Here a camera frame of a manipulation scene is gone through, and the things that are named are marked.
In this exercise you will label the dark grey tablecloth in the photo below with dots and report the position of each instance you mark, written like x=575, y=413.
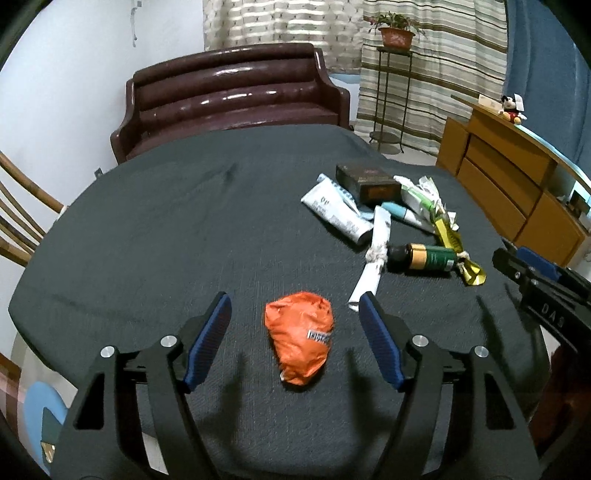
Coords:
x=161, y=230

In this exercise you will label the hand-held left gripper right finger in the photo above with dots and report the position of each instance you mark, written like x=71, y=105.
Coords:
x=378, y=341

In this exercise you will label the light blue paper scrap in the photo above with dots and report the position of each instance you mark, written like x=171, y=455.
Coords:
x=364, y=215

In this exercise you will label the wooden cabinet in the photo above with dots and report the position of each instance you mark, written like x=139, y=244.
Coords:
x=498, y=166

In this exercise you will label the dark brown leather sofa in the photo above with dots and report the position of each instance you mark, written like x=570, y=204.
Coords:
x=221, y=101

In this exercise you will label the small cream box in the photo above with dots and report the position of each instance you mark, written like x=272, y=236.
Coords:
x=488, y=104

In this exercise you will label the bamboo chair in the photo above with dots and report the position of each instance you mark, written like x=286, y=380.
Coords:
x=18, y=221

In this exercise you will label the dark cigarette box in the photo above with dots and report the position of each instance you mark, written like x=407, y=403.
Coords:
x=364, y=182

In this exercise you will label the white knotted paper wrapper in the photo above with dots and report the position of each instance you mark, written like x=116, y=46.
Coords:
x=376, y=240

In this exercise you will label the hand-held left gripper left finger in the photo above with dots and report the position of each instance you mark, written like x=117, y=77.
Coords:
x=210, y=341

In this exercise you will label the light blue tube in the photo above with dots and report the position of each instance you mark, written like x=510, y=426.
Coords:
x=399, y=211

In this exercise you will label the striped curtain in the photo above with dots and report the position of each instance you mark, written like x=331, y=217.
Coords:
x=452, y=69

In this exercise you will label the light blue stool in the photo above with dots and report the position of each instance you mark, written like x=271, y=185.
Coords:
x=34, y=410

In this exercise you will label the dark green bottle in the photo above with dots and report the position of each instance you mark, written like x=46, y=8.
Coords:
x=429, y=258

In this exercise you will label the potted plant in terracotta pot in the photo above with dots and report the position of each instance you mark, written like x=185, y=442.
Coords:
x=397, y=34

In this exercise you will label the green white knotted wrapper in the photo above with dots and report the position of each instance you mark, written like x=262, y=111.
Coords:
x=415, y=198

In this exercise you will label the white squeezed tube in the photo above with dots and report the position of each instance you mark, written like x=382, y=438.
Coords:
x=332, y=212

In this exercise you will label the gold foil wrapper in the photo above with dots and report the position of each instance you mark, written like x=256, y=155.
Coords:
x=450, y=235

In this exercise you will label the black metal plant stand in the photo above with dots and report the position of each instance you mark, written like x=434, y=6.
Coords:
x=383, y=92

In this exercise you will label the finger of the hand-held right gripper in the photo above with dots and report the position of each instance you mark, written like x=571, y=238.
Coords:
x=538, y=264
x=508, y=265

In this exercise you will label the orange plastic bag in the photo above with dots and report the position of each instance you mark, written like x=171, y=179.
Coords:
x=295, y=337

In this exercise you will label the mouse plush toy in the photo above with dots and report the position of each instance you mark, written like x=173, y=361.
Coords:
x=511, y=110

